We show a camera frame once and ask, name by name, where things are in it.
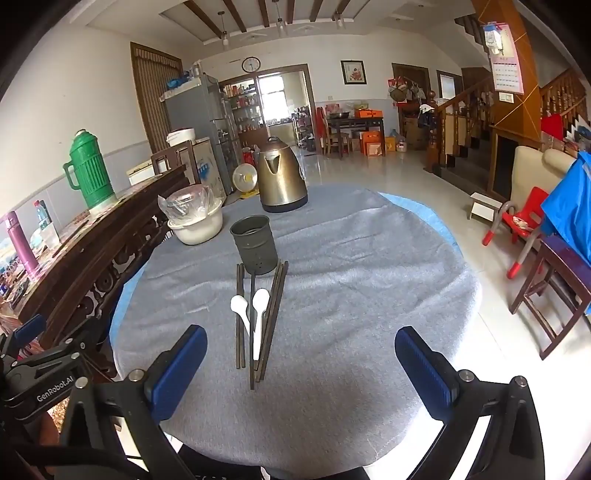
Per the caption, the framed wall picture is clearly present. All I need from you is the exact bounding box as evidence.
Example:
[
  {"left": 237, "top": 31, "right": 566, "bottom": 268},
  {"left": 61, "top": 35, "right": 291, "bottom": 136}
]
[{"left": 341, "top": 60, "right": 368, "bottom": 85}]

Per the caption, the light blue table cover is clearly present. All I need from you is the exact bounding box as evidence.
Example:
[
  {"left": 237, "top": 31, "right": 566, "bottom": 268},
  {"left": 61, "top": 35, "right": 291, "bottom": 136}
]
[{"left": 108, "top": 191, "right": 462, "bottom": 370}]

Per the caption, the grey refrigerator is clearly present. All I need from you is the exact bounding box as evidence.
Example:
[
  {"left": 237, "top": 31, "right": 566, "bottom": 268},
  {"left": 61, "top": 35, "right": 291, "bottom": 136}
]
[{"left": 164, "top": 74, "right": 241, "bottom": 197}]

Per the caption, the white storage box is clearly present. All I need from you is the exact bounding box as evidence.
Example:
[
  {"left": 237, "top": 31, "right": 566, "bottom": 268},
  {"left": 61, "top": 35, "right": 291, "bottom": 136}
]
[{"left": 126, "top": 159, "right": 155, "bottom": 186}]

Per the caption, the grey metal utensil holder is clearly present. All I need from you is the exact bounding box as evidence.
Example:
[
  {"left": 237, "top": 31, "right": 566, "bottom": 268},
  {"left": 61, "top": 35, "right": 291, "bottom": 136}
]
[{"left": 229, "top": 215, "right": 280, "bottom": 276}]

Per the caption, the white plastic basin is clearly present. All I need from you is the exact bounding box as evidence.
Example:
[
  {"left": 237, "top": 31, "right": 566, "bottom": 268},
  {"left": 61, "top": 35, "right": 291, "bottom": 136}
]
[{"left": 167, "top": 196, "right": 225, "bottom": 246}]

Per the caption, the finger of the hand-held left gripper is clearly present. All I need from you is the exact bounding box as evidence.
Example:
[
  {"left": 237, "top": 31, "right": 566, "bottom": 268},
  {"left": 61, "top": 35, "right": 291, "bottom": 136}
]
[
  {"left": 0, "top": 315, "right": 48, "bottom": 366},
  {"left": 28, "top": 318, "right": 110, "bottom": 366}
]

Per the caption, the brown wooden door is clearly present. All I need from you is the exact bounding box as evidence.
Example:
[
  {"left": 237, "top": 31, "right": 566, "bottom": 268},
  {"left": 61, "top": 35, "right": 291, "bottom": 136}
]
[{"left": 130, "top": 41, "right": 183, "bottom": 155}]

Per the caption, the clear plastic bottle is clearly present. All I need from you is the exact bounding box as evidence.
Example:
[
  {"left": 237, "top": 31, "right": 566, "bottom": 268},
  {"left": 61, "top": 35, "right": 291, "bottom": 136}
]
[{"left": 33, "top": 200, "right": 52, "bottom": 232}]

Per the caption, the orange gift box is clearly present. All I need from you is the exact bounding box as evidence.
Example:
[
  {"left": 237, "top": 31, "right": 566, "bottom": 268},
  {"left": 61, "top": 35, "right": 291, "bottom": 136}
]
[{"left": 360, "top": 130, "right": 386, "bottom": 158}]

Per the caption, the red child chair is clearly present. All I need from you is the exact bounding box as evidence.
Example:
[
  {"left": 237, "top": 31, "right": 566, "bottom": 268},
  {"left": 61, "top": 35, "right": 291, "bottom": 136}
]
[{"left": 482, "top": 187, "right": 550, "bottom": 280}]

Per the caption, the orange wooden pillar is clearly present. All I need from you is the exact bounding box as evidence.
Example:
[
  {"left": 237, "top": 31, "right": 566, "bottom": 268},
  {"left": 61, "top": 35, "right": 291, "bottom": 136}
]
[{"left": 471, "top": 0, "right": 542, "bottom": 139}]

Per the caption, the white step stool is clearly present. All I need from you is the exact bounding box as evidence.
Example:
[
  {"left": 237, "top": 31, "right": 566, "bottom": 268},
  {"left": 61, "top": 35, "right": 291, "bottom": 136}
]
[{"left": 468, "top": 193, "right": 504, "bottom": 221}]

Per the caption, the bronze electric kettle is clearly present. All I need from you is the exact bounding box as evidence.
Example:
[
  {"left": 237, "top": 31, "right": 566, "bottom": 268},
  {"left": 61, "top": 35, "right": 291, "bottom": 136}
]
[{"left": 255, "top": 136, "right": 309, "bottom": 214}]

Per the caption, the pink wall calendar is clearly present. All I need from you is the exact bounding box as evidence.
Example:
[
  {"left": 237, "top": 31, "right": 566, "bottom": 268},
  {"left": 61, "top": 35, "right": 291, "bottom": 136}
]
[{"left": 492, "top": 23, "right": 525, "bottom": 95}]

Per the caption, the kitchen shelf with jars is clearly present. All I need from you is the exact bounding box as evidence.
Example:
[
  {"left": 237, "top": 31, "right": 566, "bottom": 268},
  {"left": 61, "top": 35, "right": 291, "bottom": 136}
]
[{"left": 222, "top": 80, "right": 262, "bottom": 148}]

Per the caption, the grey tablecloth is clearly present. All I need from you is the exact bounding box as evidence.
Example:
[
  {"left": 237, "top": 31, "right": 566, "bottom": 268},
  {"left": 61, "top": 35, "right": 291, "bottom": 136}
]
[{"left": 113, "top": 184, "right": 483, "bottom": 469}]

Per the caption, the cream armchair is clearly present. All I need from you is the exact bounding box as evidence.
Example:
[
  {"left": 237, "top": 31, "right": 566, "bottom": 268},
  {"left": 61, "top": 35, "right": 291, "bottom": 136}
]
[{"left": 508, "top": 145, "right": 583, "bottom": 252}]

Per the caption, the dark wooden chair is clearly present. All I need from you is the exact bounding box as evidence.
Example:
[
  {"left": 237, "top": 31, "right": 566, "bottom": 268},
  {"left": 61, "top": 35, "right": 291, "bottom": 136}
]
[{"left": 151, "top": 141, "right": 200, "bottom": 185}]

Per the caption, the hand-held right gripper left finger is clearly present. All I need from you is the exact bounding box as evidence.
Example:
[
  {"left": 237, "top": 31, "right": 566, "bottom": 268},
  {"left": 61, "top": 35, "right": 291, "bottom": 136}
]
[{"left": 58, "top": 324, "right": 208, "bottom": 480}]

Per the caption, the carved dark wooden sideboard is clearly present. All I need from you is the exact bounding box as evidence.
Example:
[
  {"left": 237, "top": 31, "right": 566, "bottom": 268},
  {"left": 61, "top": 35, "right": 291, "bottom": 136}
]
[{"left": 0, "top": 164, "right": 199, "bottom": 384}]

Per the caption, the green thermos jug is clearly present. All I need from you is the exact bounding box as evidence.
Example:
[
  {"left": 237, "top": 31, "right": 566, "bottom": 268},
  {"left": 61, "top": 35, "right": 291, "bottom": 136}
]
[{"left": 63, "top": 130, "right": 117, "bottom": 209}]

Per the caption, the purple bottle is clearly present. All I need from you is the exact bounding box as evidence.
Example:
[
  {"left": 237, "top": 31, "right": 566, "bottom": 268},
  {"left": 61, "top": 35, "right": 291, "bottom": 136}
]
[{"left": 4, "top": 211, "right": 40, "bottom": 275}]

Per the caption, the wooden staircase railing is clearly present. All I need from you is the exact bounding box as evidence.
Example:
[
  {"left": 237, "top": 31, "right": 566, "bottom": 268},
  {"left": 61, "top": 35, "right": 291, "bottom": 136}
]
[{"left": 425, "top": 69, "right": 591, "bottom": 185}]

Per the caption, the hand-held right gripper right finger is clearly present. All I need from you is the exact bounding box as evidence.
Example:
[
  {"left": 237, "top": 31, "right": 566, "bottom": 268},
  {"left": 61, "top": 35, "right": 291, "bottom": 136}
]
[{"left": 394, "top": 325, "right": 548, "bottom": 480}]

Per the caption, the small white fridge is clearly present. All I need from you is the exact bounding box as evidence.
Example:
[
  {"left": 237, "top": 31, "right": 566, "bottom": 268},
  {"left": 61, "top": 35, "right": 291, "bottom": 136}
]
[{"left": 191, "top": 137, "right": 227, "bottom": 199}]

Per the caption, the dark wooden stool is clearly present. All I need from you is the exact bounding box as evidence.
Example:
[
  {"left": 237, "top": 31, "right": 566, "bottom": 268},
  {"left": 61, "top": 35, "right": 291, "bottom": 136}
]
[{"left": 510, "top": 235, "right": 591, "bottom": 361}]

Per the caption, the long metal handle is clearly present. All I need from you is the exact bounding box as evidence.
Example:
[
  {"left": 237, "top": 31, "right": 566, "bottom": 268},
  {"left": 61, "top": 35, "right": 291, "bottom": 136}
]
[{"left": 240, "top": 264, "right": 247, "bottom": 368}]

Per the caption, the clear plastic bag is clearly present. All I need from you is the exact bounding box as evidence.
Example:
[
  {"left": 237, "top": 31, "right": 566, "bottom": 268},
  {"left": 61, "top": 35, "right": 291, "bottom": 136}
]
[{"left": 158, "top": 184, "right": 215, "bottom": 221}]

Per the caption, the white ceramic spoon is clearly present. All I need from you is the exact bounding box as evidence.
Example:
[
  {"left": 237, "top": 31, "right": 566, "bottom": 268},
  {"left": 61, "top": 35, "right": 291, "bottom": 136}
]
[
  {"left": 249, "top": 288, "right": 271, "bottom": 361},
  {"left": 230, "top": 295, "right": 252, "bottom": 340}
]

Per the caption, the dark wooden dining table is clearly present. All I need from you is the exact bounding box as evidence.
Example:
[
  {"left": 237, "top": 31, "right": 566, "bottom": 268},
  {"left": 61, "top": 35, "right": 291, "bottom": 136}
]
[{"left": 325, "top": 116, "right": 386, "bottom": 158}]

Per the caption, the blue tarp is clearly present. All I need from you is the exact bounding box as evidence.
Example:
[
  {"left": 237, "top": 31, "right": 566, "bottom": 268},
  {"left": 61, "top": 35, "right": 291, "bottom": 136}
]
[{"left": 540, "top": 152, "right": 591, "bottom": 317}]

